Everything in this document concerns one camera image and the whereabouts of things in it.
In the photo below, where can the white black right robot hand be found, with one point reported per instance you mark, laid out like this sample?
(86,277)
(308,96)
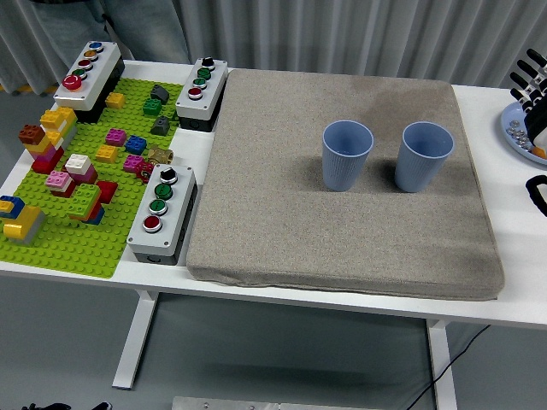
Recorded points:
(537,119)

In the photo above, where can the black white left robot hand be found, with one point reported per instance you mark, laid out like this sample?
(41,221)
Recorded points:
(55,406)

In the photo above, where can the blue ribbed plastic cup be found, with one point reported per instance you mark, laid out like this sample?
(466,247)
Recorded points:
(421,166)
(344,166)

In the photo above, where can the blue plate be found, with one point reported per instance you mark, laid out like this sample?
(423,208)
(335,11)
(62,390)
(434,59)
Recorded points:
(506,124)

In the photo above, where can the white table leg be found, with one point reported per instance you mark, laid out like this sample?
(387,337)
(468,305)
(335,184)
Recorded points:
(442,367)
(137,337)

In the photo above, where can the white pleated curtain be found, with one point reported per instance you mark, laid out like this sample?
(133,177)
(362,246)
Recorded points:
(448,25)

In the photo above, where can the green brick baseplate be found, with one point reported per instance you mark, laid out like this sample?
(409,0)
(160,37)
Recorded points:
(77,256)

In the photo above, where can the blue yellow grey brick stack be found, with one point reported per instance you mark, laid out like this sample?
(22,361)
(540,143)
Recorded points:
(23,222)

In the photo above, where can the green orange blue brick stack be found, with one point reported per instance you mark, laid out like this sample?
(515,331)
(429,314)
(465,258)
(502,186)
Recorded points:
(85,203)

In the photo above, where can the pink white red brick stack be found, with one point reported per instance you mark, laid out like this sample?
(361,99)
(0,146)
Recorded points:
(60,183)

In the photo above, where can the four-button grey control box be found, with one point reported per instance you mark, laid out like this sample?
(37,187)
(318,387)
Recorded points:
(177,200)
(211,96)

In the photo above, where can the small magenta brick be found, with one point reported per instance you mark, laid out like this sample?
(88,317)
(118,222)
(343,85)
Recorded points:
(133,163)
(116,137)

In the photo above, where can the small yellow brick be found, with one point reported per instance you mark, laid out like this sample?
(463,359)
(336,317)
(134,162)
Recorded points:
(115,101)
(107,154)

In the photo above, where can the yellow pink red brick tower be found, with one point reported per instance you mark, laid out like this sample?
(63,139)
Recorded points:
(53,141)

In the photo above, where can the grey-brown cushion mat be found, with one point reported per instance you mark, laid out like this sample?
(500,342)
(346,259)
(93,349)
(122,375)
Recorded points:
(278,192)

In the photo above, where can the grey sloped brick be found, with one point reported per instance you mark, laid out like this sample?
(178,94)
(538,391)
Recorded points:
(160,126)
(160,93)

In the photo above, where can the dark green brick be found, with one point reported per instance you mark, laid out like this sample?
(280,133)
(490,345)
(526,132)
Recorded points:
(151,107)

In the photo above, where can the yellow floor tape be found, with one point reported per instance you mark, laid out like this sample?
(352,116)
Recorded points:
(25,87)

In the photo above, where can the five-button grey control box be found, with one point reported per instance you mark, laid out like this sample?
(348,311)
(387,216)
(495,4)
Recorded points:
(92,81)

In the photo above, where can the person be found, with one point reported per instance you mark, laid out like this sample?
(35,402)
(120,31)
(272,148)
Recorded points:
(145,30)

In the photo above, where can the grey metal base plate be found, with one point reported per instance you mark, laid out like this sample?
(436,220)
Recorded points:
(256,404)

